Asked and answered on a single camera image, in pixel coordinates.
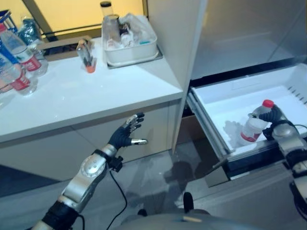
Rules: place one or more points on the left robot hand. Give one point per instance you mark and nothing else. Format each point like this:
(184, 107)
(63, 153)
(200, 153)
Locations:
(121, 137)

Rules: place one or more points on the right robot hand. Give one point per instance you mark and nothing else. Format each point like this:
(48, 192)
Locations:
(272, 118)

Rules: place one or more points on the red-capped water bottle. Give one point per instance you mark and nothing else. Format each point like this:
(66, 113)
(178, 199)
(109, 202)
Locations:
(254, 124)

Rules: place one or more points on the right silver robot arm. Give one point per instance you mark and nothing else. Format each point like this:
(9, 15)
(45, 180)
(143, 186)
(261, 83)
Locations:
(289, 149)

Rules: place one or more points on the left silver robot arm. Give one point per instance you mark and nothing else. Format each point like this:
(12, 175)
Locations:
(84, 178)

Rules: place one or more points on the silver refrigerator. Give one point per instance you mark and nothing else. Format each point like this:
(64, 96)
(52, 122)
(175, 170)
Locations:
(239, 36)

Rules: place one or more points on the white freezer drawer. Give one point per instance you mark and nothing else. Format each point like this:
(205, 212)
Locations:
(247, 105)

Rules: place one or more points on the white counter cabinet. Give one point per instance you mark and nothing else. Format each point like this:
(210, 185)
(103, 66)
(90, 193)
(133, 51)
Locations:
(91, 100)

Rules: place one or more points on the grey metal tray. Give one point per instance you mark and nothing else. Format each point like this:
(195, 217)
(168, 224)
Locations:
(135, 61)

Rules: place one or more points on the orange-capped clear bottle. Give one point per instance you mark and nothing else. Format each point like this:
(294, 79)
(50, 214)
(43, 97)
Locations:
(86, 56)

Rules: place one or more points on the grey robot torso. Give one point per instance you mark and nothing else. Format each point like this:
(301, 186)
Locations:
(168, 218)

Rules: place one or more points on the white storage bin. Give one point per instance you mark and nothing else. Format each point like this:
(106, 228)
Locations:
(129, 43)

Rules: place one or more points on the clear empty jar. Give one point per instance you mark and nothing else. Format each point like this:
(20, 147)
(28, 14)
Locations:
(110, 31)

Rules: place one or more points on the white plastic bag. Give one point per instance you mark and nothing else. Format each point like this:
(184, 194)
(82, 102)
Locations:
(136, 26)

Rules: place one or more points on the red-label water bottle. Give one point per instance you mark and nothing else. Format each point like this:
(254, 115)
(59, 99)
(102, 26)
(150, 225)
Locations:
(20, 82)
(30, 61)

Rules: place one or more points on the black-lidded clear jar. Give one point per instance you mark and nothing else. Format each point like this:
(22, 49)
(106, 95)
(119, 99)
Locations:
(108, 9)

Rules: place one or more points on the green-label plastic bottle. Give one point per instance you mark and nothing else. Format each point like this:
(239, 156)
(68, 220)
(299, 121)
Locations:
(30, 31)

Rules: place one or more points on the blue-label plastic bottle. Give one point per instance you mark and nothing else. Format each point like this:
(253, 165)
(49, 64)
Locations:
(7, 54)

